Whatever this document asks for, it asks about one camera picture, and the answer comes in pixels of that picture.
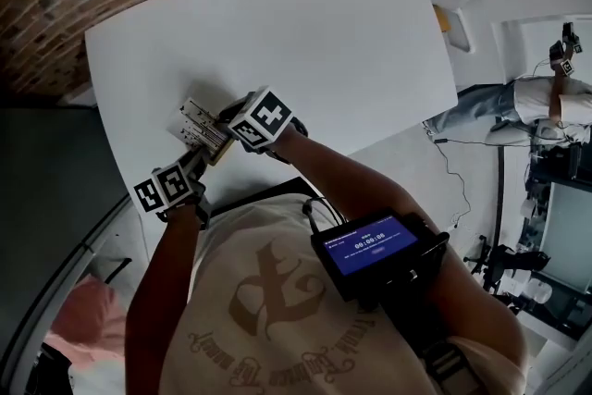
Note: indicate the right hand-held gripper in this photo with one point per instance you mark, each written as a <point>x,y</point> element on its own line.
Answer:
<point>263,115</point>

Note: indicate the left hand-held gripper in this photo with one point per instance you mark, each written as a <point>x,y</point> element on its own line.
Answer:
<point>166,187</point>

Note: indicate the person's left forearm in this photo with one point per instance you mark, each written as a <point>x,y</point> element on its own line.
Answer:
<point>162,268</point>

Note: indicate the person's right forearm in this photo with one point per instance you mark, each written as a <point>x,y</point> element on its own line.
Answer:
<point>347,171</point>

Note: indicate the black metal chair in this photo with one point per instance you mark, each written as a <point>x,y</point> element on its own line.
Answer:
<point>121,266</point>

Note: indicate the grey refrigerator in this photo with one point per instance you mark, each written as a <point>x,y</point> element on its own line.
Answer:
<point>46,199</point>

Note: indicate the person's beige printed shirt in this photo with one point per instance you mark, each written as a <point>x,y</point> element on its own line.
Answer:
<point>277,314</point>

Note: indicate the pink cloth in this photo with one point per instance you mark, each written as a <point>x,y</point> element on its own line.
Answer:
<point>88,319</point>

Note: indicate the black office chair base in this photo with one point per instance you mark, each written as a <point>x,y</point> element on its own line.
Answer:
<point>509,261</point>

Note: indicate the grey monitor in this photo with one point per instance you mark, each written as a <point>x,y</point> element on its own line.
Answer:
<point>571,236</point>

